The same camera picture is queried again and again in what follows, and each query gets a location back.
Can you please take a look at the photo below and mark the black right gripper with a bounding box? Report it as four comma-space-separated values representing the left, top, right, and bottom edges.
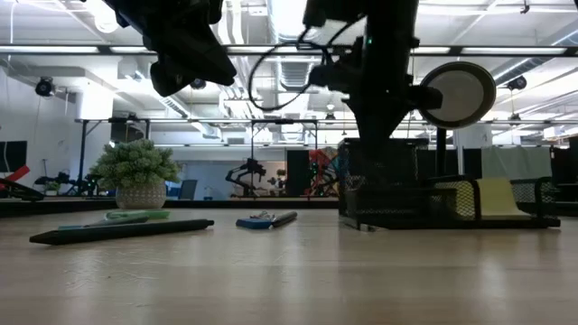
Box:
345, 38, 443, 141

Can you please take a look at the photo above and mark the blue chair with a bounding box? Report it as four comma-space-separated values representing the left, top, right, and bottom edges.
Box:
178, 179, 199, 201

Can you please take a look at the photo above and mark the black background panel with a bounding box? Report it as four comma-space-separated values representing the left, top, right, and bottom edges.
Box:
286, 149, 312, 198

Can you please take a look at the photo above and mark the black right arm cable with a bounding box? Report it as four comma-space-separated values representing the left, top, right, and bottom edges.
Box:
247, 24, 335, 113

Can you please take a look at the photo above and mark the black wall monitor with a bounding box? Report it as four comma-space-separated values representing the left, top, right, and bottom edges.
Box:
0, 140, 28, 173

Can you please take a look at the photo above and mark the long black pen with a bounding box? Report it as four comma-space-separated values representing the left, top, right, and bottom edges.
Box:
29, 218, 216, 246

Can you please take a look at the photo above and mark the black mesh desk organizer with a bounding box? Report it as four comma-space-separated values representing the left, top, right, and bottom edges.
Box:
337, 137, 562, 232

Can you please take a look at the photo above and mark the blue eraser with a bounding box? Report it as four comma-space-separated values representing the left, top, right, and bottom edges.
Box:
235, 218, 274, 230

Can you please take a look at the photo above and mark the short black marker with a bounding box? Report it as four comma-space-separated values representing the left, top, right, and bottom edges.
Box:
269, 210, 299, 228

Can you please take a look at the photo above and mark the teal pen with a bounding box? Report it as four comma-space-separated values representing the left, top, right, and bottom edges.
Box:
57, 215, 151, 232

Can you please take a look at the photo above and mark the red background object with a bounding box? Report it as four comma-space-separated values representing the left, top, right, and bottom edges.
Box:
0, 165, 32, 190

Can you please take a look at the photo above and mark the yellow sticky note pad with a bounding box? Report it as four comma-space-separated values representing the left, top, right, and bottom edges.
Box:
476, 177, 533, 221

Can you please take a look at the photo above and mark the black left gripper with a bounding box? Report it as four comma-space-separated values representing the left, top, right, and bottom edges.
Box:
102, 0, 238, 98

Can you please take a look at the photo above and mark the grey partition panel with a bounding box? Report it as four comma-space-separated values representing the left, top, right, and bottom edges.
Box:
480, 146, 552, 180

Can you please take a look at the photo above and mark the black gooseneck desk lamp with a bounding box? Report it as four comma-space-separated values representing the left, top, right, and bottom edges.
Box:
417, 60, 498, 178

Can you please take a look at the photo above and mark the green potted plant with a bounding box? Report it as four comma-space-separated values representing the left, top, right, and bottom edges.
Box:
89, 138, 182, 210

